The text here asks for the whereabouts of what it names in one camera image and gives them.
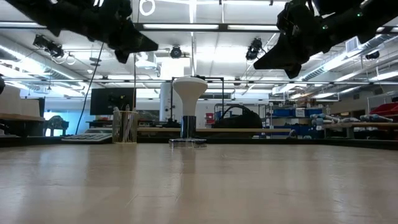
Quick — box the black overhead beam with lights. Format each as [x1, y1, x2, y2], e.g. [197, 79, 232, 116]
[0, 21, 398, 34]

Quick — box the grey marker pen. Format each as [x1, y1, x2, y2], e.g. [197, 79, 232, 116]
[113, 106, 121, 142]
[124, 104, 131, 142]

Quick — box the white cylindrical column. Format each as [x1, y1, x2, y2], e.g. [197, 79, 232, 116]
[159, 82, 184, 122]

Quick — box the small black overhead camera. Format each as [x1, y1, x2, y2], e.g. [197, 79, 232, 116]
[170, 45, 183, 59]

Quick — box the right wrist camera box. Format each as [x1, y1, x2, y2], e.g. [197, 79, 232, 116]
[275, 1, 301, 37]

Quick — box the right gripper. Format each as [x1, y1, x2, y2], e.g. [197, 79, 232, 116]
[254, 24, 332, 79]

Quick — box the thick black hanging cable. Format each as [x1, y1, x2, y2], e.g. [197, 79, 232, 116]
[75, 42, 105, 135]

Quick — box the black overhead camera with cables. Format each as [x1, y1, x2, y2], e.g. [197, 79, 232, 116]
[245, 37, 264, 62]

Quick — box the grey keyboard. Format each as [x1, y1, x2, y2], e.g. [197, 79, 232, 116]
[61, 133, 113, 144]

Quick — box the clear container of sticks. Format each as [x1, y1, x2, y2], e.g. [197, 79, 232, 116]
[111, 110, 140, 144]

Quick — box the white cardboard box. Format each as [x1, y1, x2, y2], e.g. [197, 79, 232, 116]
[0, 86, 21, 116]
[20, 98, 41, 117]

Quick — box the black computer monitor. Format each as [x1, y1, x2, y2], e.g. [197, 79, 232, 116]
[90, 87, 137, 116]

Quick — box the black ceiling-mounted camera cluster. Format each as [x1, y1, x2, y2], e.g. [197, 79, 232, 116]
[32, 33, 65, 59]

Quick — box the wooden side table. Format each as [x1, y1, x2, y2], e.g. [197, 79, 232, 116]
[0, 113, 47, 138]

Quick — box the chrome lamp socket base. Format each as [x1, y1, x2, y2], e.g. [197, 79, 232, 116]
[169, 115, 208, 149]

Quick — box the white reflector lightbulb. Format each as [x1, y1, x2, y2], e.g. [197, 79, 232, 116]
[172, 76, 208, 118]

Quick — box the black duffel bag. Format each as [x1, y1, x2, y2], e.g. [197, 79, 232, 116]
[212, 105, 264, 129]

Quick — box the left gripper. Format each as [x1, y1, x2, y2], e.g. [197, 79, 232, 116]
[83, 0, 159, 65]

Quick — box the thin hanging cable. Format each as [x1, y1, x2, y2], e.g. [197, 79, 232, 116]
[132, 54, 137, 110]

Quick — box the long wooden workbench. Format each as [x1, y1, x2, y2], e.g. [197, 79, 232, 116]
[323, 122, 398, 139]

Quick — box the white ceiling air vent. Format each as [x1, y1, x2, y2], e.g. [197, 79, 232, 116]
[345, 36, 360, 54]

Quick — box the dark office chair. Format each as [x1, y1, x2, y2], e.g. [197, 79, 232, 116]
[43, 115, 70, 137]

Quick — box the blue storage bin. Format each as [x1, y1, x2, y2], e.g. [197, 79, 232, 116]
[273, 108, 295, 118]
[306, 108, 324, 118]

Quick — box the silver ventilation duct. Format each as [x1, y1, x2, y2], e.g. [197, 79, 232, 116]
[300, 32, 398, 82]

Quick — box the white ring loop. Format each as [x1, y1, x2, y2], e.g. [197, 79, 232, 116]
[139, 0, 156, 17]

